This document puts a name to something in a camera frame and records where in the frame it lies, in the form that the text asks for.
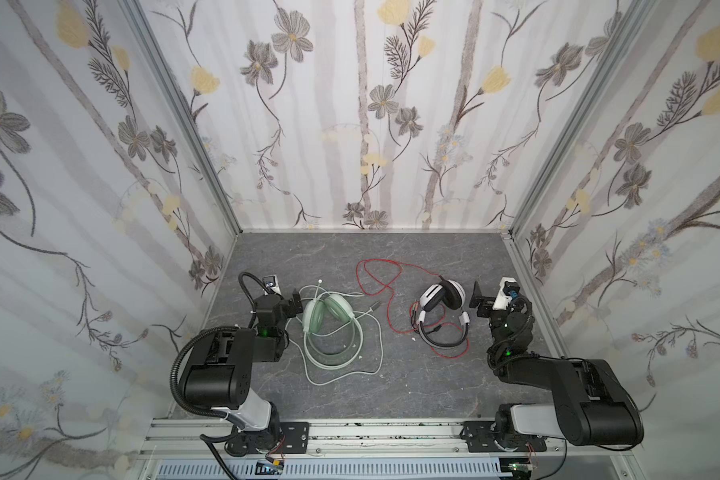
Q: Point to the black mounting plate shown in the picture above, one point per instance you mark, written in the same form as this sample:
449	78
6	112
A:
295	438
478	436

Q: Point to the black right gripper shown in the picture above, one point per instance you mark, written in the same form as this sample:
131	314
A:
487	305

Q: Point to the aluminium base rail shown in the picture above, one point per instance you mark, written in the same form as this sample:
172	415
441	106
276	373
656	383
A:
326	439

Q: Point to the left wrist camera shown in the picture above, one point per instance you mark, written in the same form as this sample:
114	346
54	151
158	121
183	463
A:
272	285

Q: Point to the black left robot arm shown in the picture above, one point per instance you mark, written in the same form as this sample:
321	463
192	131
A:
212	374

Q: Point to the white slotted cable duct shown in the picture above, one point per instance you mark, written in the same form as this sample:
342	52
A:
390	468

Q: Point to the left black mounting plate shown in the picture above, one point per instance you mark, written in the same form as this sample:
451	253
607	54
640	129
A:
295	438

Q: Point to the black white headphones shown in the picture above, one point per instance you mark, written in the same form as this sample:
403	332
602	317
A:
428	313

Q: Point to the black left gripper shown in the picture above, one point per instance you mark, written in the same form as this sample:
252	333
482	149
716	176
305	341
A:
289	306

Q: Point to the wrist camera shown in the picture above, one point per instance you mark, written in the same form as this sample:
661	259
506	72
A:
272	285
509	289

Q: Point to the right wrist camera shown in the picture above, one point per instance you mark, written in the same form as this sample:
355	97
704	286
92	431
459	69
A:
509	289

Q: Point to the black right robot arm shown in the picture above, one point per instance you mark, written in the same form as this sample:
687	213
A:
589	405

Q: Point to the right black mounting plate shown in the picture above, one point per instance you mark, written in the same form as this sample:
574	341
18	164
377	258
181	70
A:
478	436

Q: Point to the green white headphones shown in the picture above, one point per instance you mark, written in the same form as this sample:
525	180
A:
327	314

